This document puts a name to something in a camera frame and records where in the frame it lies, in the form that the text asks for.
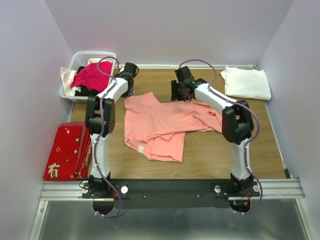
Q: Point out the white plastic laundry basket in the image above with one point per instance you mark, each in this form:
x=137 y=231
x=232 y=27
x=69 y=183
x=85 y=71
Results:
x=81 y=58

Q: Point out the folded white t shirt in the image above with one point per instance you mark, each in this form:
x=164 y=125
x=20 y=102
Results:
x=246 y=83

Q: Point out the red printed cloth bag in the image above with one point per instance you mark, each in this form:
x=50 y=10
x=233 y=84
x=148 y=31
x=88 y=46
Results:
x=69 y=156

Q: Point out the cream white garment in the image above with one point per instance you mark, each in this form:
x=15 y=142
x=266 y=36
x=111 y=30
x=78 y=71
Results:
x=85 y=81

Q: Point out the magenta t shirt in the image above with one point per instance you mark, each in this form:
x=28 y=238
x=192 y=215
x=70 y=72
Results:
x=101 y=80

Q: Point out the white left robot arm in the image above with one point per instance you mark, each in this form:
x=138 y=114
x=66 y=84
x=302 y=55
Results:
x=100 y=121

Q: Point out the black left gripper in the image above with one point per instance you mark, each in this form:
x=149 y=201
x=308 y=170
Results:
x=130 y=92

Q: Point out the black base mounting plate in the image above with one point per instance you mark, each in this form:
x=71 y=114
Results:
x=169 y=193

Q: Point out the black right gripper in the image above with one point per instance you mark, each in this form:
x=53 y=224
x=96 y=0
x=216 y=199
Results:
x=174 y=84

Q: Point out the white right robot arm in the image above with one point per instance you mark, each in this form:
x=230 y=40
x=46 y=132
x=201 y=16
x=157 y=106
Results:
x=237 y=123

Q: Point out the black garment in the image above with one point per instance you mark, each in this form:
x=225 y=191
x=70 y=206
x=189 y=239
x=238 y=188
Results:
x=84 y=81

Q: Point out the aluminium frame rail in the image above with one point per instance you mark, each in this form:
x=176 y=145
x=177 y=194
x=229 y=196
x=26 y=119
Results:
x=63 y=214

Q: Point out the salmon pink t shirt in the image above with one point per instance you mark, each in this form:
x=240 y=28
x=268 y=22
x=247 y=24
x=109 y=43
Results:
x=157 y=130

